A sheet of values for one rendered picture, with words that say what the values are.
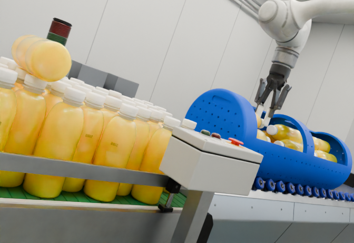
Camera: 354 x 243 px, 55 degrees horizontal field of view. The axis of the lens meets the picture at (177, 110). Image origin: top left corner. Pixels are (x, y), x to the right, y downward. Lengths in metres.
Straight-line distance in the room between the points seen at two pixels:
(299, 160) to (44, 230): 0.97
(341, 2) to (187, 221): 0.82
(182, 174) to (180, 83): 4.69
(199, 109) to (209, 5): 4.40
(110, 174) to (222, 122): 0.51
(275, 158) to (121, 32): 3.63
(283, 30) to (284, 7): 0.08
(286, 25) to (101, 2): 3.46
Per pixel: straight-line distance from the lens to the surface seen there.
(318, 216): 1.73
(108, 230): 0.74
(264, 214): 1.33
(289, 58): 1.32
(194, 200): 0.75
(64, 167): 0.66
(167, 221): 0.83
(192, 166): 0.65
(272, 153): 1.20
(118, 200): 0.78
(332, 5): 1.21
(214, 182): 0.70
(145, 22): 4.78
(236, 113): 1.09
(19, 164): 0.63
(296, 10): 1.20
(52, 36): 1.17
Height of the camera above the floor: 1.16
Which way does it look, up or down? 3 degrees down
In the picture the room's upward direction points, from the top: 20 degrees clockwise
